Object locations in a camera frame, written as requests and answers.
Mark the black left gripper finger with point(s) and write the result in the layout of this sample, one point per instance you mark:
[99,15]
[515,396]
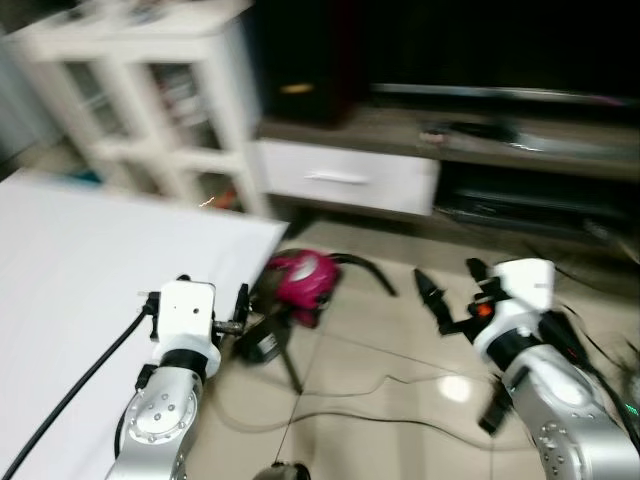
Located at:
[150,303]
[242,303]

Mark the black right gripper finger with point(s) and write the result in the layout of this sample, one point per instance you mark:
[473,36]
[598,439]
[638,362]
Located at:
[478,272]
[432,297]

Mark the pink vacuum cleaner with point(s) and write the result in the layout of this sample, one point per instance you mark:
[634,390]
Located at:
[303,282]

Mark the black media player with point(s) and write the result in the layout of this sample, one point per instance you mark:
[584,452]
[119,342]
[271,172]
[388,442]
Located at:
[535,198]

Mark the white drawer front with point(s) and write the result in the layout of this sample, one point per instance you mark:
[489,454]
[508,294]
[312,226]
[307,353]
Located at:
[345,178]

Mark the black robot foot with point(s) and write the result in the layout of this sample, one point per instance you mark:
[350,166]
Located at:
[282,472]

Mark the brown TV stand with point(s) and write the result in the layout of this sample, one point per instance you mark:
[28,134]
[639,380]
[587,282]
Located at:
[400,135]

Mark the white shelf cabinet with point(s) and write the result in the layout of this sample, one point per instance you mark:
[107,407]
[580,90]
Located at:
[130,110]

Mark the black television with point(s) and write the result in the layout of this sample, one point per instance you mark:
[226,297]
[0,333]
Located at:
[500,45]

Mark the dark floor speaker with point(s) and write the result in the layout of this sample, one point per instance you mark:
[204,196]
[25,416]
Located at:
[305,60]

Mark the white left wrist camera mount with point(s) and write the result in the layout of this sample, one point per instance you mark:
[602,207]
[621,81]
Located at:
[187,312]

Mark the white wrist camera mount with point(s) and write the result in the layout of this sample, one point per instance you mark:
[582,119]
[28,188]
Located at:
[187,312]
[524,290]

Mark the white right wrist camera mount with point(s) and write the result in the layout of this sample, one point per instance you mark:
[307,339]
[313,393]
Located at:
[524,290]

